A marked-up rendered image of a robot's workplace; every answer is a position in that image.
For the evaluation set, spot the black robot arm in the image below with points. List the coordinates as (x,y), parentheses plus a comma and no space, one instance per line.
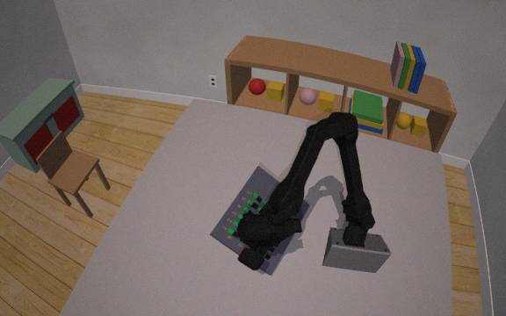
(288,196)

